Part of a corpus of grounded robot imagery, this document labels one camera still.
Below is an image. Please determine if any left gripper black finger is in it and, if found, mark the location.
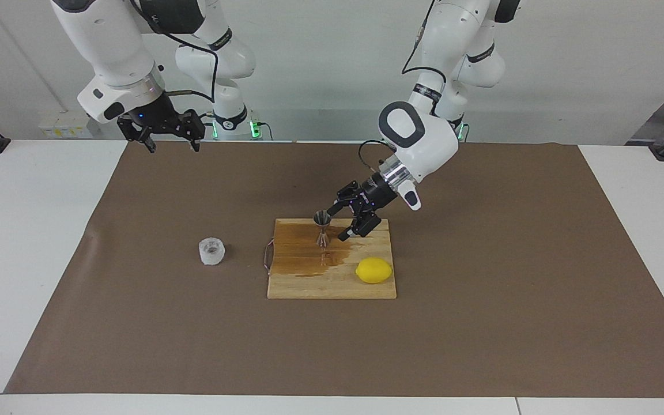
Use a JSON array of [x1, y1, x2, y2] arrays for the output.
[[325, 180, 362, 217], [337, 212, 383, 242]]

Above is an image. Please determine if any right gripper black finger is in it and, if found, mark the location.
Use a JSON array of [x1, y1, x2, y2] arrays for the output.
[[177, 110, 206, 153], [116, 115, 157, 154]]

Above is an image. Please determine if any steel double jigger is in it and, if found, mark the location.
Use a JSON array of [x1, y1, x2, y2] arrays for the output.
[[314, 210, 333, 250]]

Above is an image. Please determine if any small clear plastic cup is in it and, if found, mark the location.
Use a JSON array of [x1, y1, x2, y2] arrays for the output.
[[198, 237, 226, 266]]

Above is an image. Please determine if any yellow lemon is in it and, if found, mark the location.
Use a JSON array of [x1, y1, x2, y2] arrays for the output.
[[355, 257, 394, 284]]

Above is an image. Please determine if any wooden cutting board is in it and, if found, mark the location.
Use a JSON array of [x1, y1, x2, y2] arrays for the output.
[[263, 218, 397, 300]]

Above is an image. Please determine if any brown paper table mat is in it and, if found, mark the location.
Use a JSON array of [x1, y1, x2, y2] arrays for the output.
[[3, 141, 664, 398]]

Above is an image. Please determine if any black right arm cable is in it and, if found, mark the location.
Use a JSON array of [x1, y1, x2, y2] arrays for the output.
[[129, 0, 218, 104]]

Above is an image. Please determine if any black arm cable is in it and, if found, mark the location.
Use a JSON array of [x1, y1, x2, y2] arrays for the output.
[[129, 0, 218, 104], [358, 0, 448, 173]]

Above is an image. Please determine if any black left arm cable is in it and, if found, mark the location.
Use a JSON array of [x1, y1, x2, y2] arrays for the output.
[[358, 0, 448, 173]]

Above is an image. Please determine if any white wall socket box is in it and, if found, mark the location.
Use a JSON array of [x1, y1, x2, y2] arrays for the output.
[[38, 111, 89, 139]]

